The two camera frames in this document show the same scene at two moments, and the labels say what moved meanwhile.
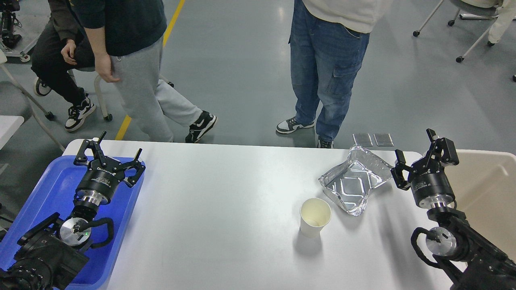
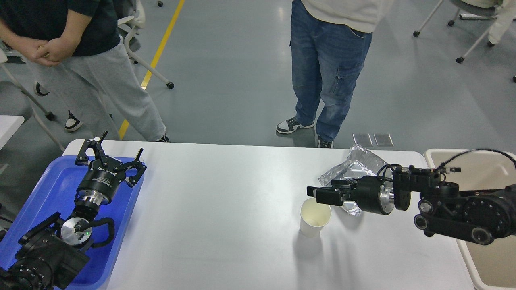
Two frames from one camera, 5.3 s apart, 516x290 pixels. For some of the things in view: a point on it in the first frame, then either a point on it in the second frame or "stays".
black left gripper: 98,184 stays
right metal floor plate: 383,139 stays
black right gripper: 430,185 → 371,193
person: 126,36 → 75,45
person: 505,14 stays
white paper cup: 315,214 stays
